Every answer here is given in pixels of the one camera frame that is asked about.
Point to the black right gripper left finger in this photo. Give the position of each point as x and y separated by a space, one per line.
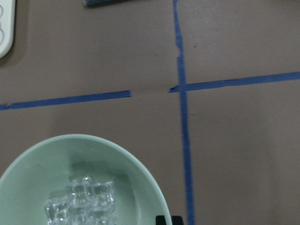
160 220

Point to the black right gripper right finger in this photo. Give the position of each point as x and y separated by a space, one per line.
177 220

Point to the light green bowl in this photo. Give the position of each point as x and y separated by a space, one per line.
49 166

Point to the ice cubes in green bowl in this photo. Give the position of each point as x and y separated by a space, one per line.
82 202

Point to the grey yellow folded cloth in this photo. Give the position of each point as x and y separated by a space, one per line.
91 3

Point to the cream bear serving tray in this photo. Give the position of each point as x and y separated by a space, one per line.
7 22

